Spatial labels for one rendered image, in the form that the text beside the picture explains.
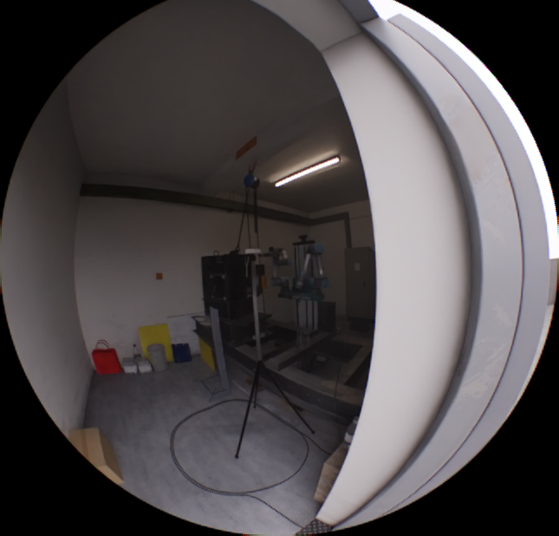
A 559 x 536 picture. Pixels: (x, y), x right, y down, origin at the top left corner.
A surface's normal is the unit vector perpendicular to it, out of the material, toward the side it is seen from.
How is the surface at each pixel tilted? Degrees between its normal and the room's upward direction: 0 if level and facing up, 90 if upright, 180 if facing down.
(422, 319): 90
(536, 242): 90
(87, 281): 90
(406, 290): 90
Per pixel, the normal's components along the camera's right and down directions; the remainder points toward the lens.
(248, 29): 0.04, 1.00
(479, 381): -0.71, 0.00
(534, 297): -0.84, 0.01
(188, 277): 0.70, -0.06
